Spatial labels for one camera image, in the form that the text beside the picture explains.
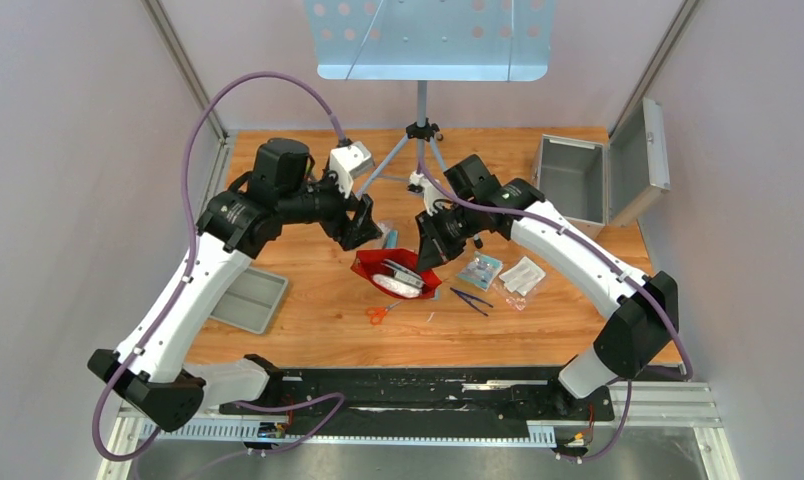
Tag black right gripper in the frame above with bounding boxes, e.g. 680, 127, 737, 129
416, 199, 482, 272

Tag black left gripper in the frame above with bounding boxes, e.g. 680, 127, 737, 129
279, 164, 384, 251

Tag red first aid pouch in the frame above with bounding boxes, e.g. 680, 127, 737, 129
350, 248, 442, 300

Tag white gauze pad bag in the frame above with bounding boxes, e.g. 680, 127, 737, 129
371, 274, 422, 299

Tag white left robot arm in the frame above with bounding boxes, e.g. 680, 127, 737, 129
88, 138, 382, 432

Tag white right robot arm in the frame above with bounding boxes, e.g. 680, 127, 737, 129
416, 155, 681, 418

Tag cotton swabs bag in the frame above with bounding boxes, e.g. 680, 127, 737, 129
377, 221, 394, 239

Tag blue Basewing sachet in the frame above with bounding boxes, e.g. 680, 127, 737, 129
383, 229, 399, 249

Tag adhesive tape pack blue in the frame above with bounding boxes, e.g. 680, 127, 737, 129
457, 251, 504, 291

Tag blue plastic tweezers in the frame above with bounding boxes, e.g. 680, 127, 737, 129
449, 287, 494, 317

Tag white pads zip bag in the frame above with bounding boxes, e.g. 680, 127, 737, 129
498, 256, 547, 297

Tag grey plastic tray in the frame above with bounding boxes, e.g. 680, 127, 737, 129
210, 267, 290, 335

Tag grey metal case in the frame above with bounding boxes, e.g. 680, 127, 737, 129
531, 98, 671, 238

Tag blue music stand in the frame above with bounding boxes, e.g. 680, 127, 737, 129
303, 0, 556, 187

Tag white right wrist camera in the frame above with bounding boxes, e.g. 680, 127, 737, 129
407, 171, 452, 216

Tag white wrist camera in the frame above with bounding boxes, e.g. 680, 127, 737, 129
407, 171, 452, 216
328, 141, 375, 198

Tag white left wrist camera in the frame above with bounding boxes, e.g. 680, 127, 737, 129
328, 141, 375, 198

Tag orange handled scissors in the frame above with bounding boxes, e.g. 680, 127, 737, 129
365, 301, 401, 326

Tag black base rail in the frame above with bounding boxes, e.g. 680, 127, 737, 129
254, 366, 615, 439

